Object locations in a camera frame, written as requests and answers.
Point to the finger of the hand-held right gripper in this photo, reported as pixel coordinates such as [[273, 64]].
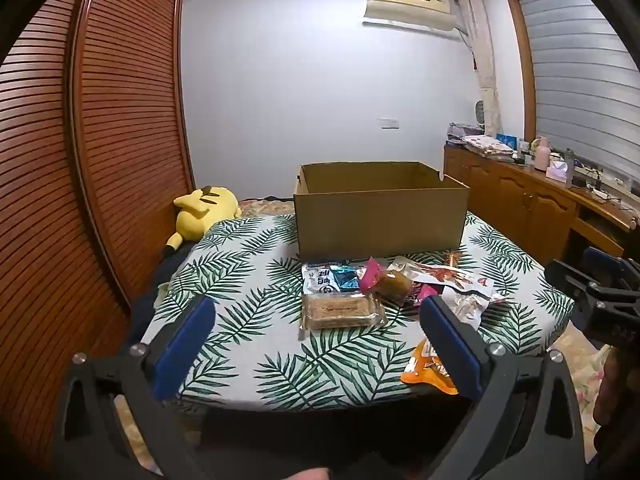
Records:
[[595, 295], [602, 262]]

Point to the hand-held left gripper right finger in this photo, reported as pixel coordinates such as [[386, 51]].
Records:
[[450, 350]]

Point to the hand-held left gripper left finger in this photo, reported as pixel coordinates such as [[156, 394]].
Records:
[[184, 347]]

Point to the pink brown bun packet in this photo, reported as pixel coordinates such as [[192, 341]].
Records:
[[392, 285]]

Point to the white blue snack packet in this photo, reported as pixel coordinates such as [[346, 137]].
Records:
[[322, 280]]

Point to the brown cardboard box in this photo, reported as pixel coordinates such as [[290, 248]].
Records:
[[380, 220]]

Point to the person's right forearm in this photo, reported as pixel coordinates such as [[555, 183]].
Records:
[[612, 390]]

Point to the orange snack packet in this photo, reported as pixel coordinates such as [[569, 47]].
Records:
[[425, 366]]

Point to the red white jerky packet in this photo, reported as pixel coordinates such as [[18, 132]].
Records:
[[450, 276]]

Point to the dark blue cloth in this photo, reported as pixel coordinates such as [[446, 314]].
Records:
[[170, 265]]

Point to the white power strip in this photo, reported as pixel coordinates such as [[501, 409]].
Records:
[[597, 167]]

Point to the green leaf print tablecloth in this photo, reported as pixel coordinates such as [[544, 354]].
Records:
[[280, 360]]

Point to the pink tissue box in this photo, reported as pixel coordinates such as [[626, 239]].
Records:
[[557, 172]]

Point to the clear bottle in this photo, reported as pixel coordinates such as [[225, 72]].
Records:
[[569, 165]]

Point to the clear wrapped sandwich cake packet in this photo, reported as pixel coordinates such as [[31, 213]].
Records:
[[342, 310]]

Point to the wooden sideboard cabinet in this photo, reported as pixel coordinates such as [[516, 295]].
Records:
[[505, 195]]

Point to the pink thermos flask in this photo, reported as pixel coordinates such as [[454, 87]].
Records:
[[541, 157]]

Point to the yellow plush toy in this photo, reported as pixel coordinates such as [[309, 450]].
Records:
[[202, 212]]

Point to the blue box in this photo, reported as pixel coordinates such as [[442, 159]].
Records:
[[506, 141]]

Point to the folded floral cloth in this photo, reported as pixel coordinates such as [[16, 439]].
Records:
[[487, 146]]

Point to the window with grey blind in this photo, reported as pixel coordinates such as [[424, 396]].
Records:
[[580, 75]]

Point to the folded purple cloth stack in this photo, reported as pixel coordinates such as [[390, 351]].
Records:
[[462, 132]]

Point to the small white fan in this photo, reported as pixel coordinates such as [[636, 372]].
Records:
[[480, 112]]

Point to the wooden louvred wardrobe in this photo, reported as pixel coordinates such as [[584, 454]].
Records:
[[75, 185]]

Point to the white patterned curtain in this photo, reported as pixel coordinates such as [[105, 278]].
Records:
[[482, 50]]

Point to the white wall socket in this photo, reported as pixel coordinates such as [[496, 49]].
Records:
[[389, 123]]

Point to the white wall air conditioner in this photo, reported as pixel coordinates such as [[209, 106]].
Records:
[[407, 5]]

